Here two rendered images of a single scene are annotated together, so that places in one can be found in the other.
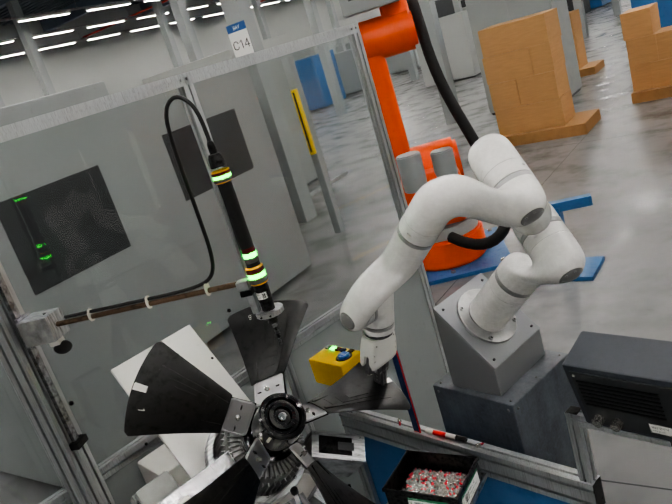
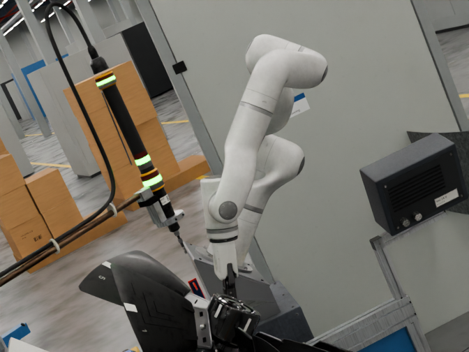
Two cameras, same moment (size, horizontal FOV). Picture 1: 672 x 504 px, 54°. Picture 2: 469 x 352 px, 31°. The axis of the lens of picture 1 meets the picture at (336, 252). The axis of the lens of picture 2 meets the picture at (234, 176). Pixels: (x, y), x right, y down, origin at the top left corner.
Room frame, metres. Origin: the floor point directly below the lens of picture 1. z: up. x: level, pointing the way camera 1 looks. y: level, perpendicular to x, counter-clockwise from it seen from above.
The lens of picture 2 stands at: (0.37, 1.74, 1.86)
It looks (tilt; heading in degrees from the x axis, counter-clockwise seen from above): 11 degrees down; 301
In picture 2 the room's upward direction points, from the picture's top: 24 degrees counter-clockwise
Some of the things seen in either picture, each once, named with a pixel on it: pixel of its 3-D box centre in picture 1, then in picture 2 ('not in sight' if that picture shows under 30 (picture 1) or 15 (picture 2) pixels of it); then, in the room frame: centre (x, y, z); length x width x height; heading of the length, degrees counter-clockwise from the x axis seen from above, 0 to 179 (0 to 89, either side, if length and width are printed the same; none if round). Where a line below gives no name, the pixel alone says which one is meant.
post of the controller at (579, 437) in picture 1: (581, 444); (387, 268); (1.33, -0.42, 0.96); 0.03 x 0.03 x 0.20; 39
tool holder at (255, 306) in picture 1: (260, 296); (159, 204); (1.51, 0.21, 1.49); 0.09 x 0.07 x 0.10; 74
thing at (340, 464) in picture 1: (330, 454); not in sight; (1.57, 0.18, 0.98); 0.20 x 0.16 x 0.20; 39
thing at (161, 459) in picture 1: (167, 473); not in sight; (1.84, 0.71, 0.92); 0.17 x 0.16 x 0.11; 39
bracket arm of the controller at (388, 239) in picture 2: (617, 425); (407, 228); (1.25, -0.48, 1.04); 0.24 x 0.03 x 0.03; 39
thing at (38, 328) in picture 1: (41, 327); not in sight; (1.68, 0.80, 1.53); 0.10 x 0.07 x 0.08; 74
